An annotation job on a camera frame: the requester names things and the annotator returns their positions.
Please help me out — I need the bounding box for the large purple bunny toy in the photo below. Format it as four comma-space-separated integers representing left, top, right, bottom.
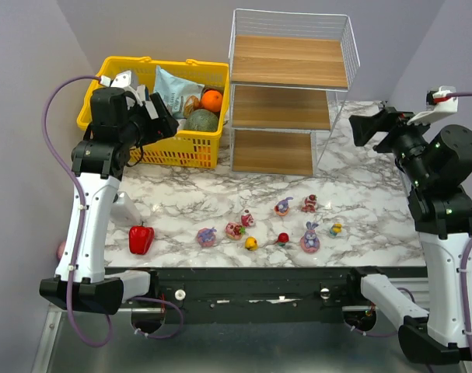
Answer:
300, 221, 320, 254

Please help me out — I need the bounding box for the red cherry toy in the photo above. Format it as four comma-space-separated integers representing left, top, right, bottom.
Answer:
275, 232, 289, 247

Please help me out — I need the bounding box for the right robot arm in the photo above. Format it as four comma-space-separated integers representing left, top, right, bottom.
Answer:
349, 107, 472, 365

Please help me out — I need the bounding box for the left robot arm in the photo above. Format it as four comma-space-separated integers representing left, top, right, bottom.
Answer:
39, 87, 178, 315

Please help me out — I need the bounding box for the yellow plastic basket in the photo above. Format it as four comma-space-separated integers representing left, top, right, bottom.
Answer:
76, 56, 231, 169

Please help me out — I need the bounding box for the blue snack bag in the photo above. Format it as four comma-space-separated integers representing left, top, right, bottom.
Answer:
153, 66, 205, 119

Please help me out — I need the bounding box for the brown onion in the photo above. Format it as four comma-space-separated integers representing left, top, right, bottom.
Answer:
183, 96, 202, 118

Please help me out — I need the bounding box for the green melon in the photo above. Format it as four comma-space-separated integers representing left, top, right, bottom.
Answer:
184, 109, 219, 132

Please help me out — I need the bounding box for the orange fruit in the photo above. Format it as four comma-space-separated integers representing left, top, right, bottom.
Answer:
200, 89, 223, 113

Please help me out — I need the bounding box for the white plastic bottle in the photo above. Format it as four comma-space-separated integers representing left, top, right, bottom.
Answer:
110, 191, 142, 227

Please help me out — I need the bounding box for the red bell pepper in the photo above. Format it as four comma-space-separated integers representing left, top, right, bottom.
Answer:
128, 225, 155, 255

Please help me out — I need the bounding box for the red white figure toy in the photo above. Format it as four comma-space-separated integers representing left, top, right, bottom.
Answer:
301, 194, 317, 213

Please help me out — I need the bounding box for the yellow blue duck toy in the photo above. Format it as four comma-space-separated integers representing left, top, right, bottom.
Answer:
329, 223, 342, 237

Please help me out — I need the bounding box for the pink bear toy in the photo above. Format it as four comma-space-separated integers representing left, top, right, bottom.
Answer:
241, 209, 255, 228

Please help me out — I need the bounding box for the pink ball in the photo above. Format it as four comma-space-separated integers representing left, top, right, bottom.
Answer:
56, 241, 66, 260

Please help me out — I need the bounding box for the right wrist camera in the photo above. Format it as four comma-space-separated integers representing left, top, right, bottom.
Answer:
407, 85, 458, 124

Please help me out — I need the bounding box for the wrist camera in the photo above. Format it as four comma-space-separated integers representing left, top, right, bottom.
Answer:
407, 85, 458, 124
110, 70, 145, 105

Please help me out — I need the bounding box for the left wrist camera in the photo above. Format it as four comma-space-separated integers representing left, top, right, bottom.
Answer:
110, 70, 145, 105

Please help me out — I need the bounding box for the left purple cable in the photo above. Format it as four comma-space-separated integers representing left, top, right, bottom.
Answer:
40, 75, 114, 348

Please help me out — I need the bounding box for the white wire wooden shelf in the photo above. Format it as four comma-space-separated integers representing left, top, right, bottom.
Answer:
229, 9, 360, 176

